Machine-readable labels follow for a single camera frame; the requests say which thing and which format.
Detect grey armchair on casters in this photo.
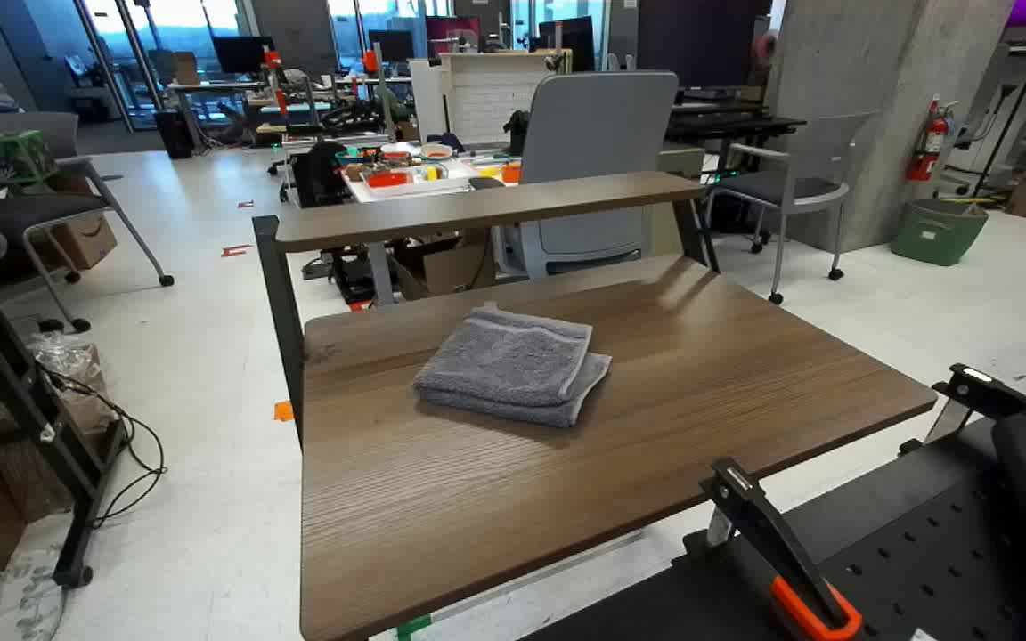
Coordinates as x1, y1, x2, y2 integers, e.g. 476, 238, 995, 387
706, 111, 879, 308

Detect grey chair with metal legs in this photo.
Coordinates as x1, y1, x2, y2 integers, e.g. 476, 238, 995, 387
0, 111, 180, 340

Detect raised wooden desk shelf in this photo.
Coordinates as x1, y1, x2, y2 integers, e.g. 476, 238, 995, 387
254, 169, 722, 444

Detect black computer monitor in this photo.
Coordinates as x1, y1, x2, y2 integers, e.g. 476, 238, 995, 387
212, 34, 275, 82

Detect red fire extinguisher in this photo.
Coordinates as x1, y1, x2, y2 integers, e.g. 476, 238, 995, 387
904, 95, 957, 189

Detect white board with wooden frame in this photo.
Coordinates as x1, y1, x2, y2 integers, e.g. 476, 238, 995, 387
440, 47, 576, 152

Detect green tape piece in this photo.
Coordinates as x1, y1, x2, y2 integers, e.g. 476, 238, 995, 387
391, 612, 440, 641

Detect green plastic bin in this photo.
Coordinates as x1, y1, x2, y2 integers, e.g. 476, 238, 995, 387
886, 193, 995, 270

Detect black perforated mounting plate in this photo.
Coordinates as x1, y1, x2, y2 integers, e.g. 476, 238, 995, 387
522, 377, 1026, 641

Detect grey towel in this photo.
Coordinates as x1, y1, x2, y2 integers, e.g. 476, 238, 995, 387
409, 298, 617, 431

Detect black clamp with orange handle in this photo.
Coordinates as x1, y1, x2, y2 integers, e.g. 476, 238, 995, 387
697, 455, 871, 641

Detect small brown cardboard box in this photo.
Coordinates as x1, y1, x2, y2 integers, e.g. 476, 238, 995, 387
48, 211, 120, 276

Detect open cardboard box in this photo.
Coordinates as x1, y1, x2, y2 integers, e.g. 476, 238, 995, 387
390, 228, 498, 303

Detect grey high-back office chair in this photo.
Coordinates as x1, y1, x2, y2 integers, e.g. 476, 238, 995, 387
498, 67, 685, 282

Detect black clamp with silver bar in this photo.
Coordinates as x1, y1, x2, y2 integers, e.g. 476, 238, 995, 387
924, 360, 1026, 448

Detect white cluttered work table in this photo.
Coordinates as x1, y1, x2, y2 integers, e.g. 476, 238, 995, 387
334, 138, 526, 208

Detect black cables on floor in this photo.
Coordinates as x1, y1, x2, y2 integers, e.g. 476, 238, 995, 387
83, 385, 170, 532

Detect black metal rack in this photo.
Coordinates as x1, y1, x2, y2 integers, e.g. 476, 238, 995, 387
0, 195, 137, 590

